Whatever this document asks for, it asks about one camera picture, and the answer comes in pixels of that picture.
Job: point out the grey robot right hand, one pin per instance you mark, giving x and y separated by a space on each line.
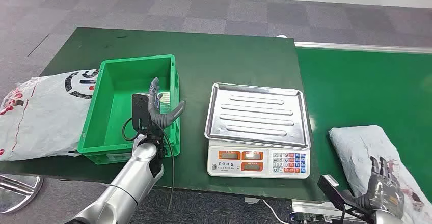
384 192

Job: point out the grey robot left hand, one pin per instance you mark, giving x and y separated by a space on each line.
158 118

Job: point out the grey parcel with red print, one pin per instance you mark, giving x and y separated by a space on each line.
357 148

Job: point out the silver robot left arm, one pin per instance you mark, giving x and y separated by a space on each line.
135 178

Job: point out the green conveyor belt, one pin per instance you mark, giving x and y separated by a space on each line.
364 87

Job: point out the green plastic crate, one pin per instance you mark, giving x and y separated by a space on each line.
114 80

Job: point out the green circuit board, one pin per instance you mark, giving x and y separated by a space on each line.
303 218

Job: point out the white electronic scale body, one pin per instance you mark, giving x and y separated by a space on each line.
229 168

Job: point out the steel scale tray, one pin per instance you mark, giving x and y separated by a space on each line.
256 114

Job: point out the large white printed bag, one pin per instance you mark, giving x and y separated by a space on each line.
40 114

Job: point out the white table foot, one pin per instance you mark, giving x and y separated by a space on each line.
251 200

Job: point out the small white round knob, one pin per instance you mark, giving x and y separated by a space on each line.
281 36

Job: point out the chrome chair base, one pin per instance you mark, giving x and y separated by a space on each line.
17 192

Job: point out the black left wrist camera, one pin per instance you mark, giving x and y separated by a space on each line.
140 109

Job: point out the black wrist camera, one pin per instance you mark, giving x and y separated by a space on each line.
140 109
329 188

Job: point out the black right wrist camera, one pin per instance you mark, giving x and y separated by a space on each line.
329 188

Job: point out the aluminium conveyor side rail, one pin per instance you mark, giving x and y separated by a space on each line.
307 206
354 47

